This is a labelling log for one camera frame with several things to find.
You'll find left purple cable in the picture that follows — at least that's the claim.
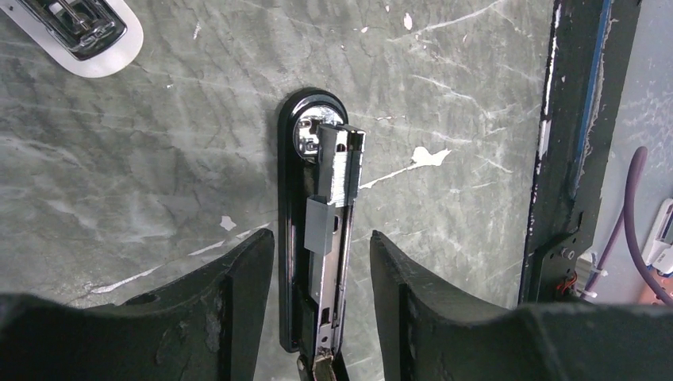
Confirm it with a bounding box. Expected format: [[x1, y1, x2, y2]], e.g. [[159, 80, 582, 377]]
[[580, 146, 673, 307]]

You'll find grey staple strip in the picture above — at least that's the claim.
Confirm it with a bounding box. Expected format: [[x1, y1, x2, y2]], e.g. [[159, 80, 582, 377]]
[[304, 124, 366, 256]]

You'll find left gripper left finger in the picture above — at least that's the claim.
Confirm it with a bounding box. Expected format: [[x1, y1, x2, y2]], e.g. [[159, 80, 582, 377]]
[[1, 229, 275, 380]]

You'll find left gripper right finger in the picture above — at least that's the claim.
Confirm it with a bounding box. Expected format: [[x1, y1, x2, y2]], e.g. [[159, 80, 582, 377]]
[[370, 231, 672, 380]]

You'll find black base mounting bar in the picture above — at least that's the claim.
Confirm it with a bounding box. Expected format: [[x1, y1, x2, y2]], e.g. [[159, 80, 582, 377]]
[[518, 1, 640, 303]]

